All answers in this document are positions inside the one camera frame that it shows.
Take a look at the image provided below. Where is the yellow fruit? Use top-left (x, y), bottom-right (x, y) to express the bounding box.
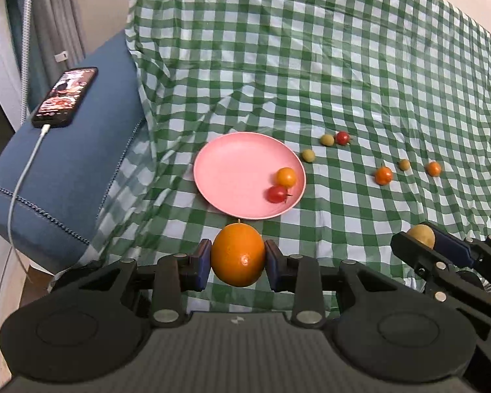
top-left (407, 224), bottom-right (435, 249)

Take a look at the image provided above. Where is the small orange tomato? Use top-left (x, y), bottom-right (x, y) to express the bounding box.
top-left (426, 160), bottom-right (442, 178)

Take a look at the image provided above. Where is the orange tomato with stem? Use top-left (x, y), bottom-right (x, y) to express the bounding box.
top-left (374, 164), bottom-right (394, 186)

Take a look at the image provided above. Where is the large orange citrus fruit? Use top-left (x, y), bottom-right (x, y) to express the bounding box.
top-left (211, 222), bottom-right (266, 288)

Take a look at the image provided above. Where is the red cherry tomato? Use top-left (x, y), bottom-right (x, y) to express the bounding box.
top-left (266, 185), bottom-right (292, 203)
top-left (335, 130), bottom-right (351, 145)

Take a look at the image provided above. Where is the yellow-green small fruit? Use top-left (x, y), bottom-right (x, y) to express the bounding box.
top-left (301, 149), bottom-right (316, 163)
top-left (319, 134), bottom-right (335, 146)

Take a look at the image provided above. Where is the small olive-yellow fruit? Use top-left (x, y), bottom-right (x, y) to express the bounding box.
top-left (398, 159), bottom-right (410, 171)

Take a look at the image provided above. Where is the blue sofa cushion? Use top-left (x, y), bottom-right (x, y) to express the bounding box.
top-left (0, 32), bottom-right (146, 273)

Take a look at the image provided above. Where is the red cherry tomato on plate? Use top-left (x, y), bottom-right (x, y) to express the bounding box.
top-left (266, 185), bottom-right (292, 203)

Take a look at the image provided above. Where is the orange cherry tomato on plate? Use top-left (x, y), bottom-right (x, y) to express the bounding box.
top-left (275, 167), bottom-right (298, 189)

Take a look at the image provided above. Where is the pink round plate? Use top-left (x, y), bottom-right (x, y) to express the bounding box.
top-left (193, 132), bottom-right (307, 220)

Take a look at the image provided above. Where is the black smartphone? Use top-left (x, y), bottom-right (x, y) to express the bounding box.
top-left (31, 66), bottom-right (98, 129)

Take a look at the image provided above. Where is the grey curtain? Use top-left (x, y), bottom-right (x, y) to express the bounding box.
top-left (6, 0), bottom-right (86, 112)

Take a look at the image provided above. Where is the white charging cable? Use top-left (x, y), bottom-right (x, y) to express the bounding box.
top-left (7, 123), bottom-right (51, 271)

